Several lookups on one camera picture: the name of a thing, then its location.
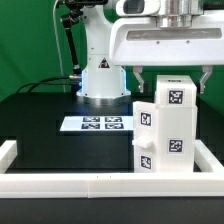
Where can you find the white cabinet top block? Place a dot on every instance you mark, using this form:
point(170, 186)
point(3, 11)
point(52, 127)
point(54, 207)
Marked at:
point(175, 90)

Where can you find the white cabinet body box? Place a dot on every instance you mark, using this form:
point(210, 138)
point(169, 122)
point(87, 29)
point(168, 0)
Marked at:
point(175, 139)

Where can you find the white U-shaped fence frame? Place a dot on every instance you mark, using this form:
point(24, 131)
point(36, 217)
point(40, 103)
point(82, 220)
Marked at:
point(208, 181)

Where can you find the white marker base plate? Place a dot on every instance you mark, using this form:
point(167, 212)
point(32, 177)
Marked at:
point(97, 123)

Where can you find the white cabinet door panel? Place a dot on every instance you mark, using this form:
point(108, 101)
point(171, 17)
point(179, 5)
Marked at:
point(144, 136)

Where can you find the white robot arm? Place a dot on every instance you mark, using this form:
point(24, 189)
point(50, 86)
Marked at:
point(104, 82)

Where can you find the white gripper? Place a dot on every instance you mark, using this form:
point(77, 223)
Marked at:
point(139, 42)

